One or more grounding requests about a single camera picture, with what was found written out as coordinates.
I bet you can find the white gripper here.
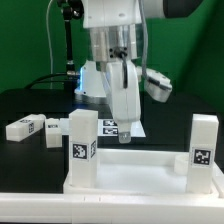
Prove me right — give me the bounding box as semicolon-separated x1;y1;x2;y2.
106;61;141;144

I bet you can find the white desk top panel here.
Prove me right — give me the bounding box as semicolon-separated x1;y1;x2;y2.
63;149;219;198

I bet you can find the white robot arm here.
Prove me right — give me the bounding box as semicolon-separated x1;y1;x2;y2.
58;0;203;143

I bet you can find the white tag sheet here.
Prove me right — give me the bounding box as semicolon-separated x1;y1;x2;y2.
59;118;145;137

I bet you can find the white front fence bar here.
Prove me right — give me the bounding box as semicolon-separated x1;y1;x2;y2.
0;193;224;224

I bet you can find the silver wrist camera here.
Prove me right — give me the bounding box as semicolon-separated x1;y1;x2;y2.
144;69;172;102

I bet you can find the black cable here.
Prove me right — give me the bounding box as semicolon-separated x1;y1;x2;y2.
24;72;81;90

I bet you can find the black camera pole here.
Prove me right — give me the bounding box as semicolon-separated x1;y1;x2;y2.
60;5;82;91

